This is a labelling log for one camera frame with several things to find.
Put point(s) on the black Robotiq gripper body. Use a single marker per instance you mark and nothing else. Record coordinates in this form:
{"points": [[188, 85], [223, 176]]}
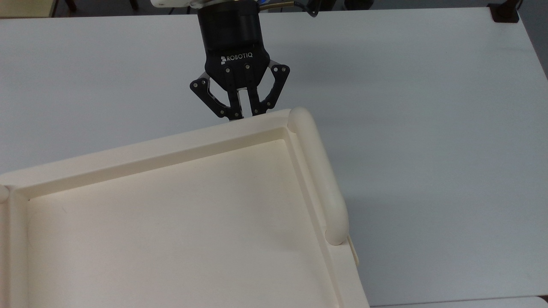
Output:
{"points": [[231, 38]]}

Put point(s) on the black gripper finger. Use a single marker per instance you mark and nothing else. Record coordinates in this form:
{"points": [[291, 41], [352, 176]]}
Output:
{"points": [[209, 96], [274, 85]]}

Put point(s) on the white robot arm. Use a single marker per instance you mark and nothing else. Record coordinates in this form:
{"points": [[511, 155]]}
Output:
{"points": [[171, 3]]}

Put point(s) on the dark chair leg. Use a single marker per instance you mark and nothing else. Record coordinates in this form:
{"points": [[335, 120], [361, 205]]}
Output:
{"points": [[134, 4], [71, 4]]}

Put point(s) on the cream plastic tray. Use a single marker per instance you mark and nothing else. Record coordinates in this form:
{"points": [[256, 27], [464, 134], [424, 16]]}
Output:
{"points": [[171, 222]]}

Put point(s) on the yellow wooden furniture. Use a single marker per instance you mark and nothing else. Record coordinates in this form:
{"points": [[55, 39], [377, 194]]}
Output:
{"points": [[25, 7]]}

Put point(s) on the black table clamp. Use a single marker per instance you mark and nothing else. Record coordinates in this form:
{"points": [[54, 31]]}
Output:
{"points": [[505, 13]]}

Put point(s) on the white adjoining table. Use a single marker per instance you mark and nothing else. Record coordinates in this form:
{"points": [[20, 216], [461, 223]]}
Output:
{"points": [[462, 303]]}

